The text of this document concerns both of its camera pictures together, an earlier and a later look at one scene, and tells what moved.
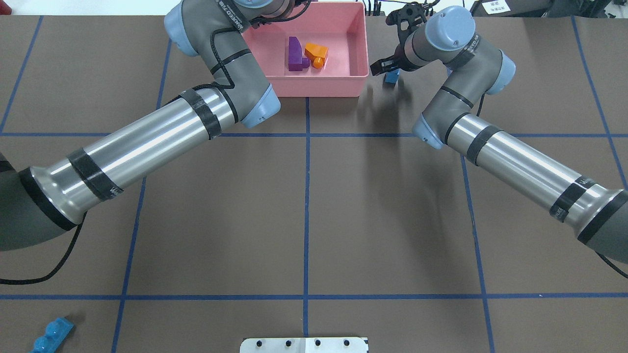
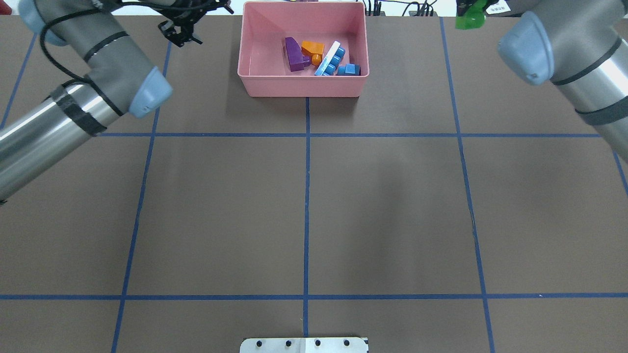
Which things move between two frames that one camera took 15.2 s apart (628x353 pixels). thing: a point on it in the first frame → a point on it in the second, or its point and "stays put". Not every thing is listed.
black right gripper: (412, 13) → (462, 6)
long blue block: (56, 332) → (332, 60)
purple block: (296, 62) stays put
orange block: (317, 54) stays put
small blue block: (391, 76) → (349, 69)
